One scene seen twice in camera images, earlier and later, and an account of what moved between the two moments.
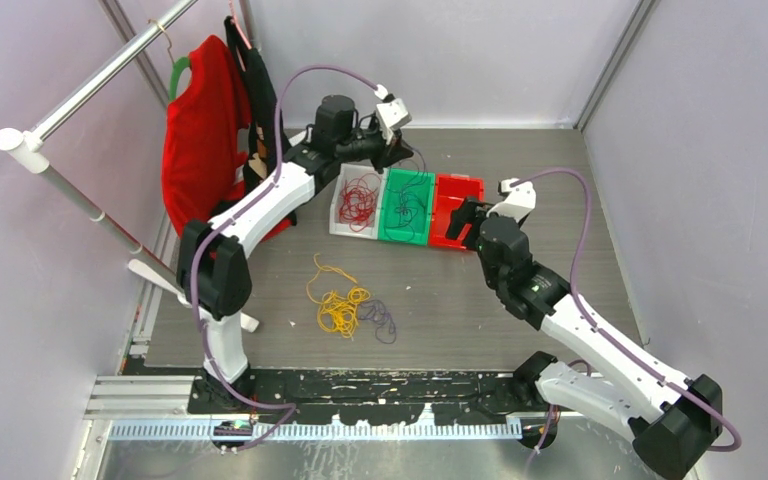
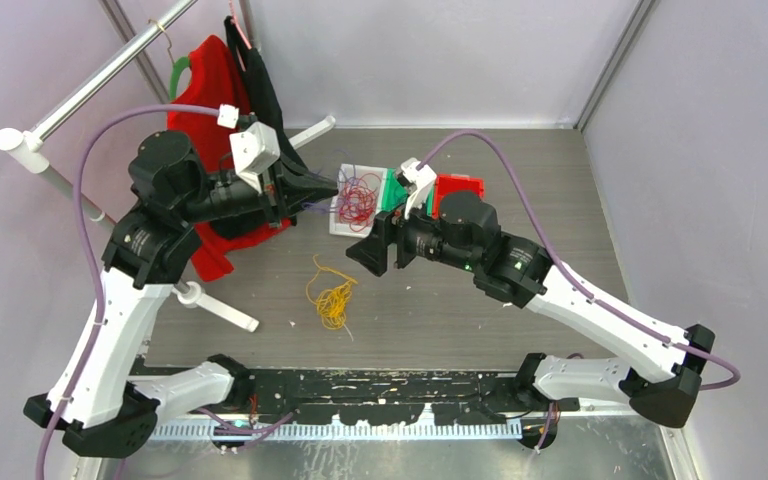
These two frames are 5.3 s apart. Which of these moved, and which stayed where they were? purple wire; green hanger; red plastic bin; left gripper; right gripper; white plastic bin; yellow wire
Moved: yellow wire; right gripper; purple wire; left gripper
Stayed: red plastic bin; green hanger; white plastic bin
